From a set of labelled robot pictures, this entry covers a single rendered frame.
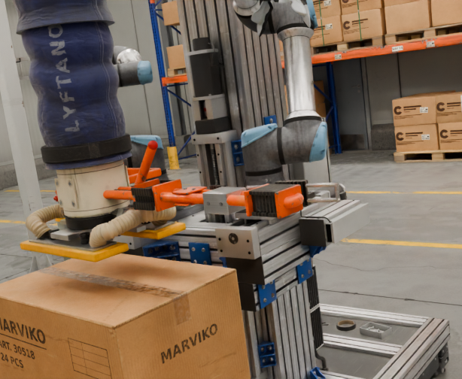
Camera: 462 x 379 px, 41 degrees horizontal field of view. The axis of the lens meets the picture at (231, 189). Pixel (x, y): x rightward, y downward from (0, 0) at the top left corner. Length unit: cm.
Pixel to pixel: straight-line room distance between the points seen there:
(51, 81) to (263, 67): 91
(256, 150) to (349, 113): 869
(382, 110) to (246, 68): 831
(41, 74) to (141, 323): 63
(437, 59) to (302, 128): 818
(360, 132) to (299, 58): 858
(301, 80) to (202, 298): 77
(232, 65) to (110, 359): 112
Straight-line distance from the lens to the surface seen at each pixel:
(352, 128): 1057
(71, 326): 152
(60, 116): 155
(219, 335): 161
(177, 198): 137
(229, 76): 216
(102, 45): 157
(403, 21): 879
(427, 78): 1008
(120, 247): 150
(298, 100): 193
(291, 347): 242
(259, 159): 191
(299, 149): 189
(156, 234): 158
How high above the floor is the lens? 142
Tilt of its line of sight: 10 degrees down
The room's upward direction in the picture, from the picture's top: 8 degrees counter-clockwise
